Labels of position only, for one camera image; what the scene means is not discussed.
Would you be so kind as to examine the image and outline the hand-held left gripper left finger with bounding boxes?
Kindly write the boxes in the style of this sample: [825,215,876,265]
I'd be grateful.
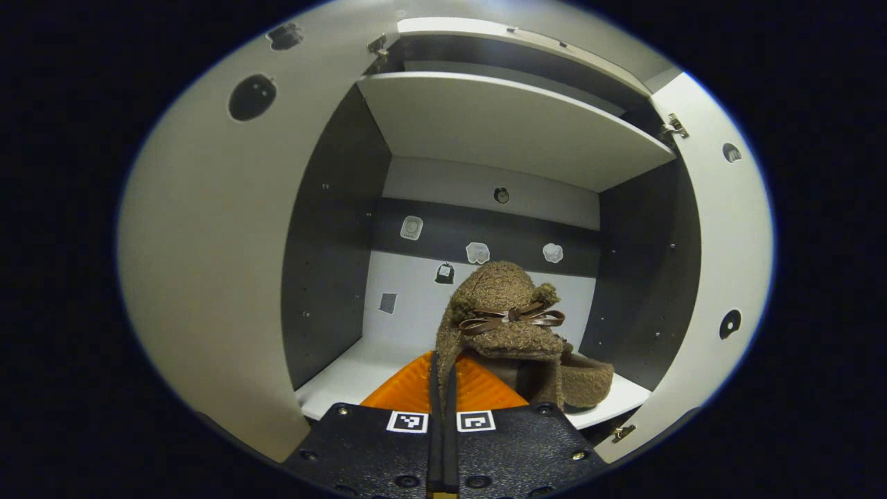
[284,350,445,499]

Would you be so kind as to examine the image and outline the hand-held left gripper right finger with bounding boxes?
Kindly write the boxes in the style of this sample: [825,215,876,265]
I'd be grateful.
[443,353,611,499]

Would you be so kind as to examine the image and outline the brown fuzzy shoe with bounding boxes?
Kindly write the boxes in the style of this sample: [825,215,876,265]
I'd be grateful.
[435,261,574,417]
[520,350,616,410]

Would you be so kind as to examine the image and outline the white cabinet door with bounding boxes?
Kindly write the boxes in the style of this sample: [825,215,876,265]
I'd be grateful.
[594,71,775,464]
[118,0,411,464]

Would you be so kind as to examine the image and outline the white shoe cabinet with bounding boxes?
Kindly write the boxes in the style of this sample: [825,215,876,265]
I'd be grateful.
[281,17,703,432]

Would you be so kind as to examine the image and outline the white cabinet drawer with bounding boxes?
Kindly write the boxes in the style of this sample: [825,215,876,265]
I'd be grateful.
[396,17,684,95]

